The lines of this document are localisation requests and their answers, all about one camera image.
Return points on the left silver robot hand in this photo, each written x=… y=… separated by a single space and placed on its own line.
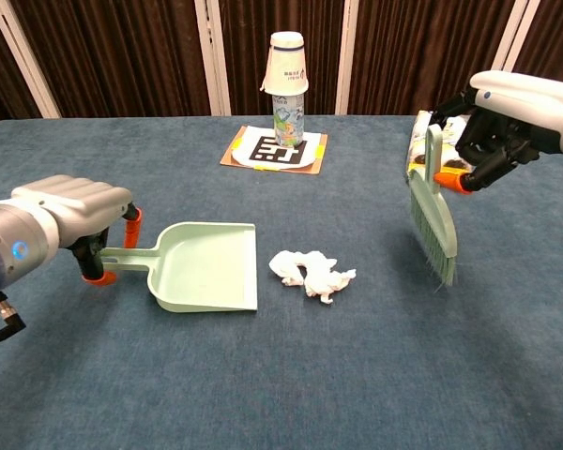
x=75 y=201

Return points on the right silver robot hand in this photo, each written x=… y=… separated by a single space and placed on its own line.
x=521 y=103

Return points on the mint green hand brush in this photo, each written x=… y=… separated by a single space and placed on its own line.
x=431 y=211

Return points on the mint green plastic dustpan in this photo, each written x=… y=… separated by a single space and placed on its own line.
x=202 y=267

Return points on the white paper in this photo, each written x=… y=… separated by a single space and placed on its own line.
x=316 y=281

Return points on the left lilac robot arm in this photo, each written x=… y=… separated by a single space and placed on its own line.
x=9 y=262

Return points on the yellow white snack package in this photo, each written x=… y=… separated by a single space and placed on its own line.
x=417 y=140

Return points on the cardboard card with black marker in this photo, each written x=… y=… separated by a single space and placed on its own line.
x=267 y=154

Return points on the printed drink bottle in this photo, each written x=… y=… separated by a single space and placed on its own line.
x=288 y=122

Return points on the upturned white paper cup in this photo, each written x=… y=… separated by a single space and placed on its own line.
x=286 y=65

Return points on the blue felt table cover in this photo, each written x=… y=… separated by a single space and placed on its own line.
x=281 y=375

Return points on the white screen frame post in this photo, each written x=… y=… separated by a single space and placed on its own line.
x=504 y=47
x=348 y=56
x=25 y=58
x=213 y=56

